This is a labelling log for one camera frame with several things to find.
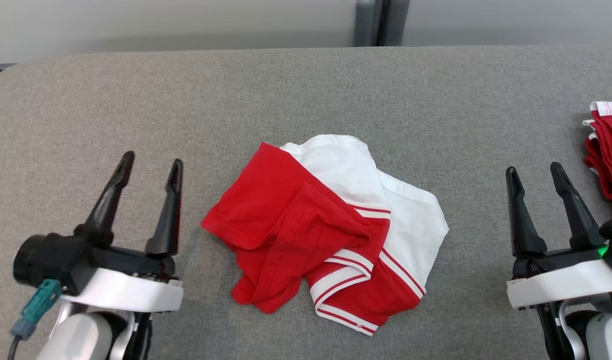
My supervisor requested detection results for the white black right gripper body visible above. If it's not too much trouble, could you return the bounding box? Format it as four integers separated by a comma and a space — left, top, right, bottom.
506, 247, 612, 311

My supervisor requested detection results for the red and white t-shirt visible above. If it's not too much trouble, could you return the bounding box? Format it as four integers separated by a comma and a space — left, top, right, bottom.
201, 134, 450, 337

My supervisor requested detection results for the stack of red clothes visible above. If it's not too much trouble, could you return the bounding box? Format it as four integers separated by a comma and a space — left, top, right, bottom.
582, 101, 612, 218

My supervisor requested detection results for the left black cable teal connector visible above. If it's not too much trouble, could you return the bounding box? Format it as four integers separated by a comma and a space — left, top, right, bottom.
7, 279, 63, 360

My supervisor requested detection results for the grey metal frame post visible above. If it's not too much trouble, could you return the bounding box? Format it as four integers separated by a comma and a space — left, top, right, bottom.
384, 0, 412, 47
353, 0, 385, 47

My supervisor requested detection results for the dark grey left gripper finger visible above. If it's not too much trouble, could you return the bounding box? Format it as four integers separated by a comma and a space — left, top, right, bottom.
75, 151, 136, 247
145, 159, 184, 257

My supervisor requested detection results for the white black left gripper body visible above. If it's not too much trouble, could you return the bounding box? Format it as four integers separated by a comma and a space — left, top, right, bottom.
61, 246, 184, 313

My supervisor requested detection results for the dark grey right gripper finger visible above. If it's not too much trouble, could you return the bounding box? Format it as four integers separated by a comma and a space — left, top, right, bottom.
505, 166, 548, 258
550, 161, 607, 251

